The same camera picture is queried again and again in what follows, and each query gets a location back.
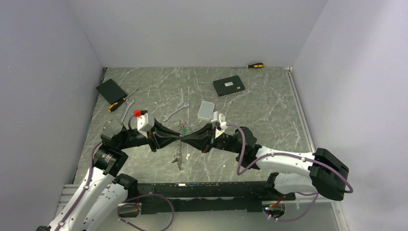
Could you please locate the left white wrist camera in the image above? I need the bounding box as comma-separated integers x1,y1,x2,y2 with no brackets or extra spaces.
137,113,155,132

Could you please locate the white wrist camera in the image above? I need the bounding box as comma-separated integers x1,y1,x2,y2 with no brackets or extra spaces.
137,113,155,132
211,111,228,130

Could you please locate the small silver wrench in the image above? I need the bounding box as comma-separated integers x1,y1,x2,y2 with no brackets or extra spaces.
162,102,190,121

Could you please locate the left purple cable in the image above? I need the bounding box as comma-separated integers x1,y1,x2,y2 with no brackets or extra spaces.
54,110,175,231

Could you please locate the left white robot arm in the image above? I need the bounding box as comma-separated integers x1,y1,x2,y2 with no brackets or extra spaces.
37,114,181,231

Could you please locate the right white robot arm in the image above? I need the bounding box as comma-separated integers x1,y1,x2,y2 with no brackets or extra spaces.
180,123,354,201

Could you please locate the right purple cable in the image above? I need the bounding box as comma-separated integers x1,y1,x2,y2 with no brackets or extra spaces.
224,122,354,223

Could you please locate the yellow black screwdriver at wall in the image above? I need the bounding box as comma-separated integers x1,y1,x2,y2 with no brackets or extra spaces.
232,63,264,69

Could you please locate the black network switch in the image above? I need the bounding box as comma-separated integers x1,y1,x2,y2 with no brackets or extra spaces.
213,75,245,97

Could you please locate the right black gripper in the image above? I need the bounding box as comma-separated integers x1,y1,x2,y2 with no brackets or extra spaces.
180,124,242,154

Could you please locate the large silver wrench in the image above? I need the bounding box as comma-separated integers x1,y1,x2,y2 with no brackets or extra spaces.
120,98,135,124

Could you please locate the black flat box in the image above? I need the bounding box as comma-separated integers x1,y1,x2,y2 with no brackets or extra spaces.
96,79,127,104

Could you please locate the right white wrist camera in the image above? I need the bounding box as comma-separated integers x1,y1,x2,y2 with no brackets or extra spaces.
211,111,228,130

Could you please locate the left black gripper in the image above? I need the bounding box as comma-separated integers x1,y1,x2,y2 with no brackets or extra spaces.
118,117,181,152

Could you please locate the yellow black screwdriver near box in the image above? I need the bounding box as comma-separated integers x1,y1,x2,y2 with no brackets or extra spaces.
108,89,138,112

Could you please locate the grey plastic box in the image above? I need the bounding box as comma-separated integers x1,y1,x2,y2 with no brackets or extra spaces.
197,101,215,121

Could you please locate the purple cable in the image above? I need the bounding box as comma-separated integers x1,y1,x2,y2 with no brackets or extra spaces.
224,122,354,223
54,110,175,231

